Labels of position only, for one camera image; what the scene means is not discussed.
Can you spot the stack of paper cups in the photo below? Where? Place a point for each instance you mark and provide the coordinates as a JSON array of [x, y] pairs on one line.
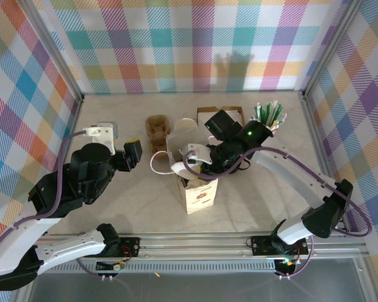
[[186, 123]]

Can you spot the white paper gift bag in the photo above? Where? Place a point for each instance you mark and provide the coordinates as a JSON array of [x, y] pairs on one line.
[[198, 196]]

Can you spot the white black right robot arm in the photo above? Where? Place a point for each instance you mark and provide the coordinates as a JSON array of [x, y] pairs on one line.
[[302, 195]]

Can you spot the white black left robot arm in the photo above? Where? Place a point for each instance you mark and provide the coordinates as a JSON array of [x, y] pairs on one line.
[[34, 245]]

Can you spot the brown cardboard cup carrier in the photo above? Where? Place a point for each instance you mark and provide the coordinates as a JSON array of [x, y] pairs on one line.
[[157, 132]]

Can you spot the green wrapped straw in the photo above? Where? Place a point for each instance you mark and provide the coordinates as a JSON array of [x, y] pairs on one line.
[[257, 114], [278, 114], [266, 111], [273, 111]]

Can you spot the brown cardboard napkin tray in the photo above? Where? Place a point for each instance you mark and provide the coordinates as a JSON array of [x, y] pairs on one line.
[[208, 109]]

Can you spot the small circuit board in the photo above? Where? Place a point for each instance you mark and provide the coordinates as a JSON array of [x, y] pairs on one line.
[[286, 262], [113, 266]]

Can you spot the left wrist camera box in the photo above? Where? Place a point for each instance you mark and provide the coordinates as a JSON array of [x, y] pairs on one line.
[[104, 133]]

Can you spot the aluminium side rail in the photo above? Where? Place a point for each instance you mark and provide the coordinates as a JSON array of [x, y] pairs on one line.
[[315, 132], [70, 126]]

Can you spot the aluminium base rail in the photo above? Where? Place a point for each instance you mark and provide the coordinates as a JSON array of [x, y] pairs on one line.
[[192, 247]]

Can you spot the aluminium frame post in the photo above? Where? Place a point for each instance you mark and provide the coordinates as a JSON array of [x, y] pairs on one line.
[[50, 53], [332, 47]]

